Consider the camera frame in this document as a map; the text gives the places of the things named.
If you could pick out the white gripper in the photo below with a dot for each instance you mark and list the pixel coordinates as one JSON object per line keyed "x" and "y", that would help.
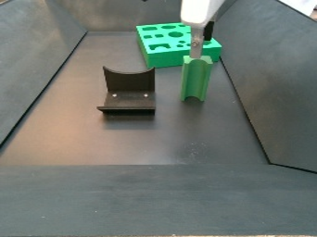
{"x": 196, "y": 14}

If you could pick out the green arch block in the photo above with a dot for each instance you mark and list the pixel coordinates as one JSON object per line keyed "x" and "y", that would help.
{"x": 196, "y": 74}

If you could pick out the green shape sorter board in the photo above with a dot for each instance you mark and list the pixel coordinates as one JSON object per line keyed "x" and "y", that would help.
{"x": 165, "y": 43}

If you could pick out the black curved fixture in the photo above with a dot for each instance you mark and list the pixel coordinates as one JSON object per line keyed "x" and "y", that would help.
{"x": 130, "y": 91}

